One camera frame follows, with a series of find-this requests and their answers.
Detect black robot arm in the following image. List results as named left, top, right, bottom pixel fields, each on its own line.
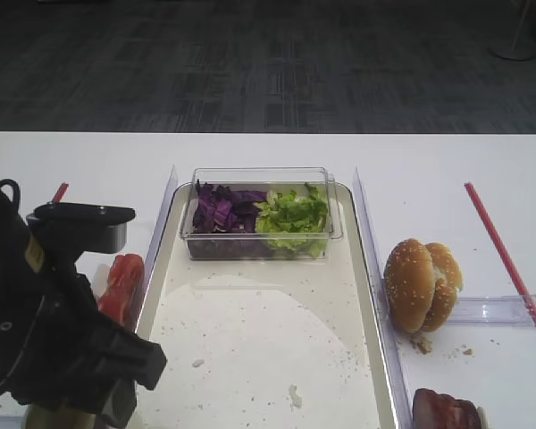
left=0, top=179, right=166, bottom=428

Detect red straw strip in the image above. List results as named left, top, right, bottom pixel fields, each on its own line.
left=464, top=182, right=536, bottom=329
left=51, top=182, right=69, bottom=204

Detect stanchion base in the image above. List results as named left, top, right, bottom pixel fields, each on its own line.
left=488, top=0, right=535, bottom=62

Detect sesame bun top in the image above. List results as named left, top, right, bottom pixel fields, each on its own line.
left=383, top=239, right=435, bottom=333

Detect bread crumb pieces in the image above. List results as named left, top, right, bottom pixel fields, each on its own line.
left=409, top=332, right=432, bottom=355

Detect right bun bottom half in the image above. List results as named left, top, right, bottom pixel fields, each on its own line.
left=422, top=242, right=463, bottom=332

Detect tomato slice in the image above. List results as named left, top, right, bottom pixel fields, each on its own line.
left=97, top=278, right=138, bottom=327
left=108, top=254, right=145, bottom=289

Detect upper right clear rail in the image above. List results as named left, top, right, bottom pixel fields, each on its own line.
left=447, top=295, right=536, bottom=327

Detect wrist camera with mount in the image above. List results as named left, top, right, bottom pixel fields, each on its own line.
left=26, top=202, right=136, bottom=257

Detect left red straw strip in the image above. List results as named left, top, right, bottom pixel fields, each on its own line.
left=51, top=182, right=69, bottom=204

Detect right red straw strip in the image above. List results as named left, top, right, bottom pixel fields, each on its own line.
left=464, top=182, right=536, bottom=329

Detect front tomato slice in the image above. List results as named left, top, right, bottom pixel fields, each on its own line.
left=97, top=278, right=138, bottom=327

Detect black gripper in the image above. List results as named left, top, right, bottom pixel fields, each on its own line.
left=0, top=255, right=167, bottom=429

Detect white tomato pusher block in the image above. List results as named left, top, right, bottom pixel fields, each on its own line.
left=90, top=264, right=111, bottom=299

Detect front meat patty slice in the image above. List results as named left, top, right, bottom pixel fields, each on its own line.
left=412, top=389, right=457, bottom=429

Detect back tomato slice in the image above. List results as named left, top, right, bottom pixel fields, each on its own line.
left=108, top=254, right=145, bottom=289

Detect right clear divider wall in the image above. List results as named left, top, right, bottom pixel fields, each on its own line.
left=353, top=169, right=415, bottom=428

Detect shredded green lettuce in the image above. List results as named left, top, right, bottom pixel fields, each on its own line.
left=255, top=183, right=329, bottom=258

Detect clear divider wall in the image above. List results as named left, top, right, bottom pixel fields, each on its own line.
left=353, top=169, right=415, bottom=428
left=130, top=165, right=178, bottom=339

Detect metal tray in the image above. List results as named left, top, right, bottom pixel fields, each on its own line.
left=130, top=185, right=396, bottom=428

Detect white meat pusher block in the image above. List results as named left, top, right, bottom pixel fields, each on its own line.
left=476, top=407, right=489, bottom=429

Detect left clear divider wall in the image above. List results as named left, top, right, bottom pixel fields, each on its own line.
left=130, top=165, right=178, bottom=339

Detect clear plastic salad container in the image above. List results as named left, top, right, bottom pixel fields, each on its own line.
left=180, top=167, right=343, bottom=260

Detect shredded purple cabbage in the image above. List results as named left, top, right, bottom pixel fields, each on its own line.
left=192, top=181, right=267, bottom=234

